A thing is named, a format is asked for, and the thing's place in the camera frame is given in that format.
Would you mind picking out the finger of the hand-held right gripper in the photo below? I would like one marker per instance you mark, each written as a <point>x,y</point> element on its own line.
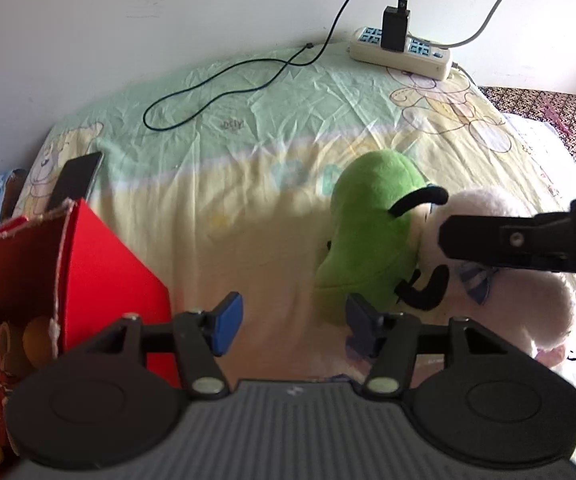
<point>498,242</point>

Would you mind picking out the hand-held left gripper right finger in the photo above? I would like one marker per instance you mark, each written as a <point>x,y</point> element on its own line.
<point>360,321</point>

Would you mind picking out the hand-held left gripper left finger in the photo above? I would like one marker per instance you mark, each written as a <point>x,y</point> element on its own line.
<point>230,321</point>

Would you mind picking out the white rabbit plush plaid ears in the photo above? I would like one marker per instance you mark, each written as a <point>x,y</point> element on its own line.
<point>528,305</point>

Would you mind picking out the green plush toy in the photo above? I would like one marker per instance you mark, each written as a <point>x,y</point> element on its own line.
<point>368,220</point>

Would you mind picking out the red cardboard box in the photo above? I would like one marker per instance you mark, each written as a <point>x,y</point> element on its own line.
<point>107,280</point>

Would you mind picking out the white printed paper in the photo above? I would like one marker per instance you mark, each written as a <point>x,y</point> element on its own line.
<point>543,145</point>

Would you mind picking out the dark floral blanket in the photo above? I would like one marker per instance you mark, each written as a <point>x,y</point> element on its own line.
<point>543,105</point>

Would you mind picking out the orange ball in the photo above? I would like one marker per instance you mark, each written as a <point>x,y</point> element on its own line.
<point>37,341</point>

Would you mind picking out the white power strip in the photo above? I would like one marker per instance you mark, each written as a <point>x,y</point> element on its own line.
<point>418,58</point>

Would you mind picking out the black smartphone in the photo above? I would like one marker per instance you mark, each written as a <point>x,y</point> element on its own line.
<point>75,177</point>

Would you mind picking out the brown tape roll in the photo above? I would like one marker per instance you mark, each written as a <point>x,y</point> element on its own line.
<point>8,347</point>

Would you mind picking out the black charger plug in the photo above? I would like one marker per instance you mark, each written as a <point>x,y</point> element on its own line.
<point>395,27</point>

